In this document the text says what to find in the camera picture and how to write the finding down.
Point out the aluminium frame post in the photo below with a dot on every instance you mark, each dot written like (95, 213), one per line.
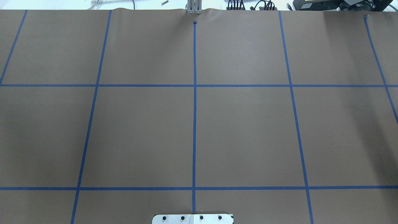
(194, 7)

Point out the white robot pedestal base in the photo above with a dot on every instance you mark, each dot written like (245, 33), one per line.
(193, 219)

